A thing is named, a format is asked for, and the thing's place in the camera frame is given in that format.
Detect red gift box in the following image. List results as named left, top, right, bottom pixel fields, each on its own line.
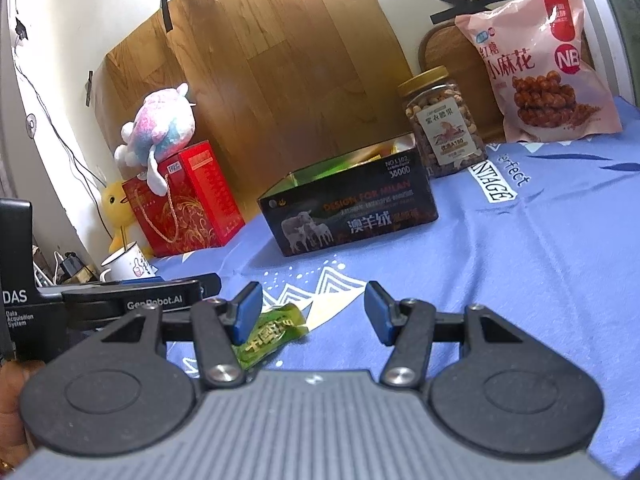
left=121, top=140, right=247, bottom=259

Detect gold yellow snack packet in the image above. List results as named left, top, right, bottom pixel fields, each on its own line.
left=356, top=142, right=398, bottom=165

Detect clear nut jar gold lid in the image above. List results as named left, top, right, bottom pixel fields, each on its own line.
left=397, top=66, right=487, bottom=179

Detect person's left hand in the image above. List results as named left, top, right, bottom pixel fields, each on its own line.
left=0, top=360, right=48, bottom=480

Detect pastel plush toy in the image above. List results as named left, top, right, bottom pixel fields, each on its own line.
left=114, top=82, right=197, bottom=196

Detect wood grain wall panel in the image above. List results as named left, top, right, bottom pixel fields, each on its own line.
left=92, top=0, right=426, bottom=241

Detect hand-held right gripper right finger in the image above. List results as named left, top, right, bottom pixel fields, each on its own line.
left=364, top=281, right=526, bottom=389

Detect white cables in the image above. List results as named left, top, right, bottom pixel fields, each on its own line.
left=32, top=245, right=63, bottom=288

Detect blue printed tablecloth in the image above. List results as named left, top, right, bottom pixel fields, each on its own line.
left=145, top=95, right=640, bottom=480

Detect black tin box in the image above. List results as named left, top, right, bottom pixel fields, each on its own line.
left=257, top=132, right=441, bottom=257

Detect black power adapter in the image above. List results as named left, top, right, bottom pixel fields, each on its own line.
left=59, top=252, right=85, bottom=281

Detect pink snack bag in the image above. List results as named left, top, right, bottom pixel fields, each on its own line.
left=454, top=0, right=623, bottom=143

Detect cardboard box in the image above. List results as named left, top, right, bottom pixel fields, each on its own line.
left=67, top=265, right=99, bottom=286

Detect black wall cable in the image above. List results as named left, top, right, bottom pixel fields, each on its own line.
left=10, top=5, right=108, bottom=201

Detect yellow duck plush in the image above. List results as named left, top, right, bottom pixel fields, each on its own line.
left=101, top=178, right=138, bottom=256

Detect white window frame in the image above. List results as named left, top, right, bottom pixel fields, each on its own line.
left=565, top=0, right=640, bottom=101

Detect green snack packet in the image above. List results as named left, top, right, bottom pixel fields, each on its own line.
left=295, top=157, right=366, bottom=183

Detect wooden cutting board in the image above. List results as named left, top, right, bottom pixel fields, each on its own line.
left=417, top=24, right=597, bottom=143

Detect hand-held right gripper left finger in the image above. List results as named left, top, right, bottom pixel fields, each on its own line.
left=100, top=281, right=264, bottom=389

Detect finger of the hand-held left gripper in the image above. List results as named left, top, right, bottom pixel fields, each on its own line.
left=145, top=272, right=222, bottom=298

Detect small green candy packet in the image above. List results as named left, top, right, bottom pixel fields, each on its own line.
left=229, top=302, right=309, bottom=372

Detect white enamel mug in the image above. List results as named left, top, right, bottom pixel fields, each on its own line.
left=99, top=241, right=153, bottom=283

